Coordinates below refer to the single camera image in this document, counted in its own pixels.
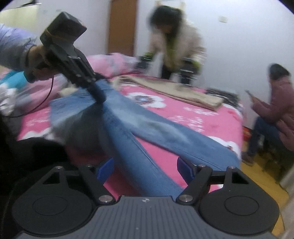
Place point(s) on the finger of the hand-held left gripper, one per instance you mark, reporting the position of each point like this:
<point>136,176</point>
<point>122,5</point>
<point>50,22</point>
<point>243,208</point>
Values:
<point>97,92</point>

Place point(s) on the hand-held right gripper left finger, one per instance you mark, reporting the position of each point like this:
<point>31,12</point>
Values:
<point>105,170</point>

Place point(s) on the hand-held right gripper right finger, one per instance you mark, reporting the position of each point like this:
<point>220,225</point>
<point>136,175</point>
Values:
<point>183,169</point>

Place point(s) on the blue jeans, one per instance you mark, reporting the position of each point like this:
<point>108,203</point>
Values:
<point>128,128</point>

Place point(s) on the person's left hand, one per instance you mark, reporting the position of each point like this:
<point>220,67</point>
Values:
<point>42,74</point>

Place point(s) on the pink grey quilt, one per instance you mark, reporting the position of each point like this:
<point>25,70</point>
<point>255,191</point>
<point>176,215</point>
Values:
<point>108,64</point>

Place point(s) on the pink floral bed sheet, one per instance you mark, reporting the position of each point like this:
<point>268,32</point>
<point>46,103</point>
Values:
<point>195,119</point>

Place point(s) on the wooden door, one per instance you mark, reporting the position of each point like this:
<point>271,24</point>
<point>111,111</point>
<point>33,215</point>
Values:
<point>123,27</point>

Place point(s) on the orange box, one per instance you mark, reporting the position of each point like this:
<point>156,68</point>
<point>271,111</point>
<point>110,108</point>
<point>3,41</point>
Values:
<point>247,134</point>

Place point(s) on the beige pants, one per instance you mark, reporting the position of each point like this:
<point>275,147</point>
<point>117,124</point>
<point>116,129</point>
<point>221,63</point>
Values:
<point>183,94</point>

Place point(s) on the person's dark clothing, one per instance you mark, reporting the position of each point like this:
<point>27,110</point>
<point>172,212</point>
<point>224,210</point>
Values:
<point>23,160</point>

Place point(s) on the striped dark cloth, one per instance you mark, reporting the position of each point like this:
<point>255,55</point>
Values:
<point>221,95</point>

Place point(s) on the dark stool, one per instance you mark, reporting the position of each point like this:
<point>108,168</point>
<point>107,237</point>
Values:
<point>273,156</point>

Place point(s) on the light switch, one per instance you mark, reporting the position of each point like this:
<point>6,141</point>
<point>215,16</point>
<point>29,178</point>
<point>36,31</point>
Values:
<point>223,19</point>

